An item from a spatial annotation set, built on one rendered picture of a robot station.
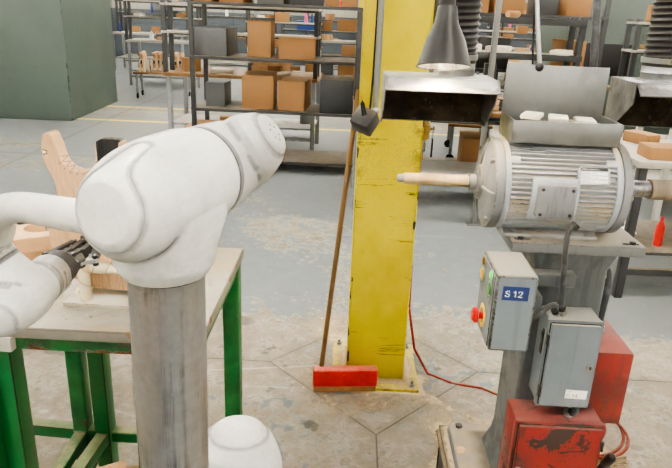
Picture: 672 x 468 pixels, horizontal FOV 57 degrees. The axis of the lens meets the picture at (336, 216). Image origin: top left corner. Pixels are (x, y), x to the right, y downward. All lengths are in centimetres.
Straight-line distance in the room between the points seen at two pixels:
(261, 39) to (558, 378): 527
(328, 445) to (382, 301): 67
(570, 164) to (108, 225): 127
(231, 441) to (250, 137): 56
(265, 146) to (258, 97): 570
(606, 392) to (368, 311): 122
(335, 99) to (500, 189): 483
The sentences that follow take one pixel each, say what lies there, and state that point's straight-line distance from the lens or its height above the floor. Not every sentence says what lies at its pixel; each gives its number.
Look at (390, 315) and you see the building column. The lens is 289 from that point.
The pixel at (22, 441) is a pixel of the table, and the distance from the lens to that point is 196.
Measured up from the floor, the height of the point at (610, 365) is 75.
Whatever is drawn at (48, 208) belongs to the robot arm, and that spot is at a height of 136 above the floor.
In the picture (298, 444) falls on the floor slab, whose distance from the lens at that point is 269.
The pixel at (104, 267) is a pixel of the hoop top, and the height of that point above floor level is 104.
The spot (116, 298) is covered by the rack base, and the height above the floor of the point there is 94.
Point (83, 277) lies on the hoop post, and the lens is 173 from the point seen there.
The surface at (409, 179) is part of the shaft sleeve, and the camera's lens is 173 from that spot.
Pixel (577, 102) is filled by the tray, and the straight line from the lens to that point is 187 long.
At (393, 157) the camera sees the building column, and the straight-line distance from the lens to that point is 263.
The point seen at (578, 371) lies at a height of 78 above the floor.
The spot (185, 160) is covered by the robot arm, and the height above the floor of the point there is 152.
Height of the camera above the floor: 170
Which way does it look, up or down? 19 degrees down
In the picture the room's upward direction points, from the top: 2 degrees clockwise
